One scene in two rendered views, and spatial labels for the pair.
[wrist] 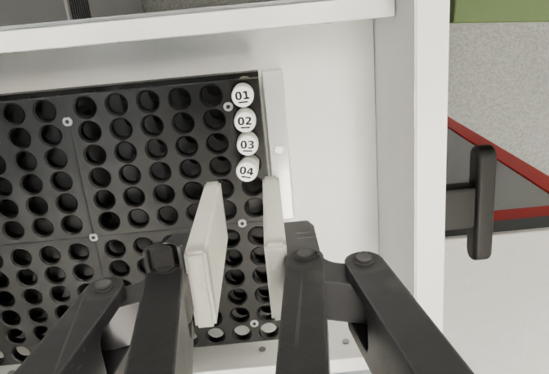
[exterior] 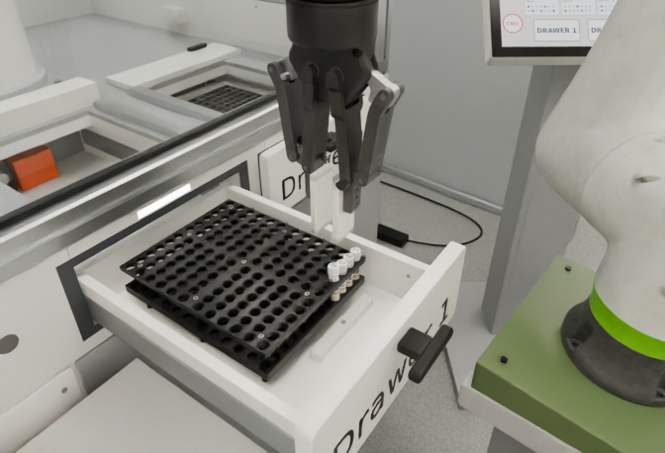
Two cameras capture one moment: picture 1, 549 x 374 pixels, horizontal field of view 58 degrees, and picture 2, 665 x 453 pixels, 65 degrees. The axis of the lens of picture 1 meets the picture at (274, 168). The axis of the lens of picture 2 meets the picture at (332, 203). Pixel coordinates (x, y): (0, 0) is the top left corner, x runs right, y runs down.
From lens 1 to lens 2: 52 cm
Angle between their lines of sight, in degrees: 72
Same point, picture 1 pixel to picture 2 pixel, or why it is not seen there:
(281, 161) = (339, 326)
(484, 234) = (423, 359)
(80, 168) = (270, 242)
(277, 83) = (366, 300)
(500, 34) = not seen: outside the picture
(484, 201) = (433, 343)
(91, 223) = (249, 257)
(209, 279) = (326, 169)
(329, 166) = not seen: hidden behind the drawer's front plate
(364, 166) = not seen: hidden behind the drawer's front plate
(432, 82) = (435, 271)
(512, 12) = (515, 380)
